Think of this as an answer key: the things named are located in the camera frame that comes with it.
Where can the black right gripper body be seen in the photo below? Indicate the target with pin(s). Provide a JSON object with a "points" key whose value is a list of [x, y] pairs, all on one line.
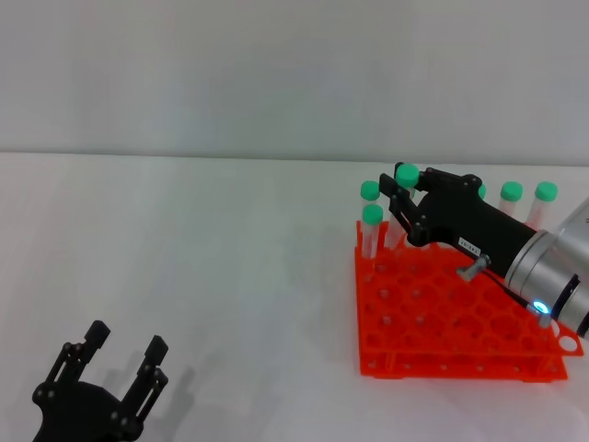
{"points": [[469, 221]]}

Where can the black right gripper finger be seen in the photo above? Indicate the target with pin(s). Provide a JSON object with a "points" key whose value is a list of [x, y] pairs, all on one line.
{"points": [[389, 184], [448, 178]]}

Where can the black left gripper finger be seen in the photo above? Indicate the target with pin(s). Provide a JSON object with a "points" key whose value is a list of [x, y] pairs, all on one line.
{"points": [[97, 333], [156, 350]]}

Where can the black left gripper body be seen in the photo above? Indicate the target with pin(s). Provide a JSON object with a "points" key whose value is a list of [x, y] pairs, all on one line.
{"points": [[78, 410]]}

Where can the green-capped clear test tube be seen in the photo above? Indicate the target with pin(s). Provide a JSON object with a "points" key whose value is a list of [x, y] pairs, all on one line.
{"points": [[369, 189], [373, 215], [511, 190], [408, 176], [482, 191], [546, 191]]}

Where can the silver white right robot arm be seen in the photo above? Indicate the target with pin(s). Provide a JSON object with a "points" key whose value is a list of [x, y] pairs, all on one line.
{"points": [[543, 262]]}

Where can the orange test tube rack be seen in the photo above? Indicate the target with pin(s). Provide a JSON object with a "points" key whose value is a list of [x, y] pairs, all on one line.
{"points": [[437, 313]]}

